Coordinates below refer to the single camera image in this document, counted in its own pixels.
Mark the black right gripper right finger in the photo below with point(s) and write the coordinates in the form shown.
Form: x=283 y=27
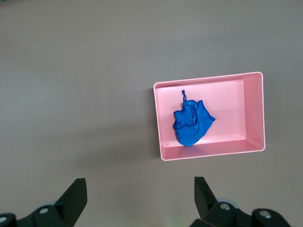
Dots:
x=208 y=208

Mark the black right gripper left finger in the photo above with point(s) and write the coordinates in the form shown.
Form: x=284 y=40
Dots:
x=68 y=208

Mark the brown table cover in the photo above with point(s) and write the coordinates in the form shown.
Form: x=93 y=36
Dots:
x=82 y=94

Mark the blue cloth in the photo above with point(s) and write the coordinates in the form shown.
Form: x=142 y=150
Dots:
x=191 y=125

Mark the pink plastic bin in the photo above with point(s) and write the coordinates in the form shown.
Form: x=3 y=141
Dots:
x=227 y=106

